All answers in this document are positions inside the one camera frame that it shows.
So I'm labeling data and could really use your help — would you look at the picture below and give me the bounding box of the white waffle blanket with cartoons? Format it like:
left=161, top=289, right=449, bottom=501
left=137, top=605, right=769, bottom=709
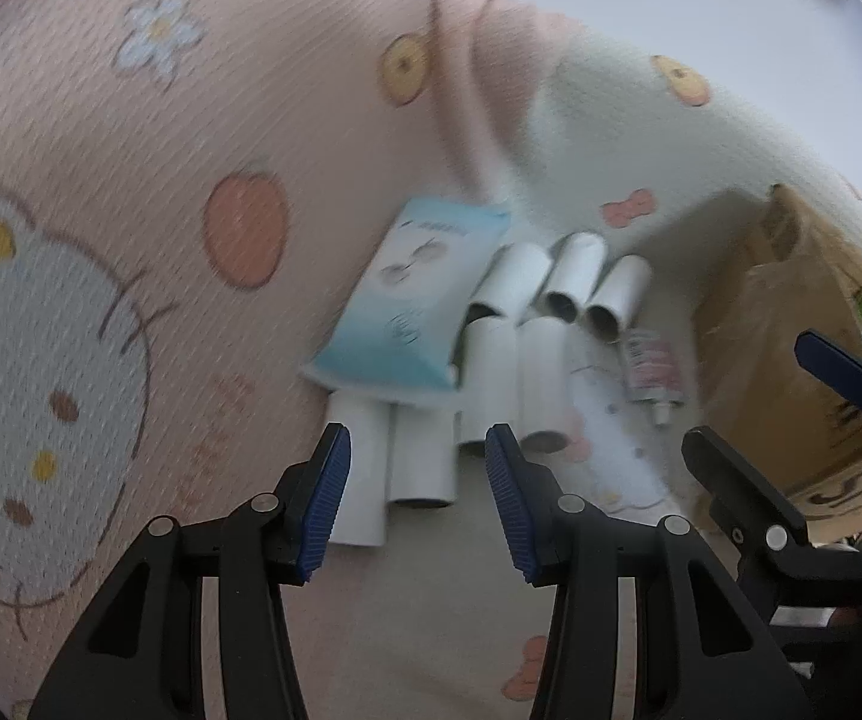
left=0, top=0, right=862, bottom=720

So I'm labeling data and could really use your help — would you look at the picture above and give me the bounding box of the white red-printed squeeze tube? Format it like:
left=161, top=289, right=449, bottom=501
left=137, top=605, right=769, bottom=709
left=620, top=330, right=685, bottom=428

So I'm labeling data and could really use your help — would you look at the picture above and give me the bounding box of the brown cardboard box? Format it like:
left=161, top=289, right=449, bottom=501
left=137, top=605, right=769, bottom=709
left=689, top=184, right=862, bottom=541

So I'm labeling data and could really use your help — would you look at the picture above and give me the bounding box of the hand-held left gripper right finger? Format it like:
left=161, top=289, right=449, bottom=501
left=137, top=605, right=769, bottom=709
left=483, top=424, right=814, bottom=720

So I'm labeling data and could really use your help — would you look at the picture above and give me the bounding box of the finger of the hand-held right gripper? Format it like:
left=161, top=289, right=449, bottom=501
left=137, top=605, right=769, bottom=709
left=680, top=426, right=814, bottom=586
left=794, top=328, right=862, bottom=417

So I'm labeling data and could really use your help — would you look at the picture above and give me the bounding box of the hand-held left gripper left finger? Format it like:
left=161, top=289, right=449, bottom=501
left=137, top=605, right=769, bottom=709
left=26, top=422, right=353, bottom=720

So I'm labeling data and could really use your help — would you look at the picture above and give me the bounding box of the pile of white tubes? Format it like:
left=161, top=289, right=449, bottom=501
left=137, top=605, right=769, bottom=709
left=323, top=232, right=653, bottom=547

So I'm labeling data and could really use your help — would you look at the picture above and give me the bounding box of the blue wet wipes packet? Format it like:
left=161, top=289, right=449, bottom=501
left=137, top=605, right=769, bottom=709
left=299, top=196, right=513, bottom=395

